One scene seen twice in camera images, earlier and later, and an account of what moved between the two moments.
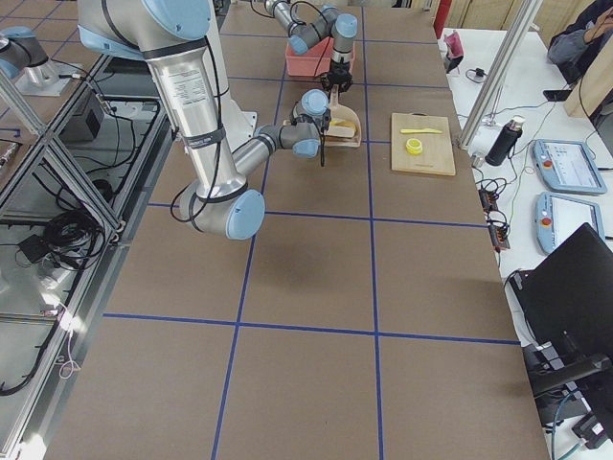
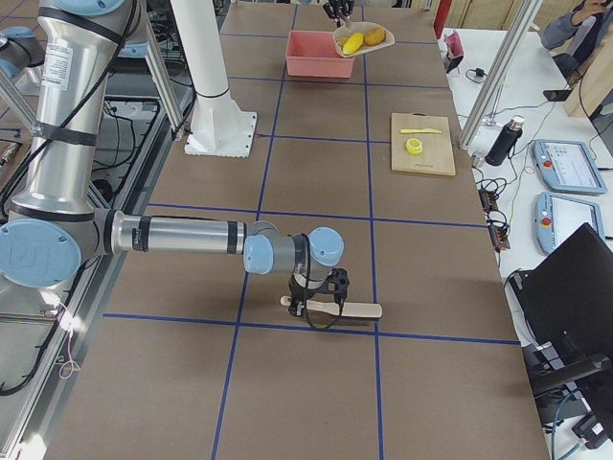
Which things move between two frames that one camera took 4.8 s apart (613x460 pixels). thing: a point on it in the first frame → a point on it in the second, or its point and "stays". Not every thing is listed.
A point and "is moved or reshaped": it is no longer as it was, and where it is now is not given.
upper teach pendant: x=567 y=167 stays
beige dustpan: x=341 y=113 → x=352 y=38
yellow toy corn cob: x=342 y=123 is moved or reshaped
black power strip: x=498 y=233 stays
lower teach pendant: x=556 y=217 stays
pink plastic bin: x=314 y=61 stays
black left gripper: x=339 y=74 → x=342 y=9
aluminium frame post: x=523 y=19 stays
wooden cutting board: x=437 y=152 stays
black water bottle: x=505 y=142 stays
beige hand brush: x=341 y=131 → x=350 y=310
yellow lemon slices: x=414 y=146 stays
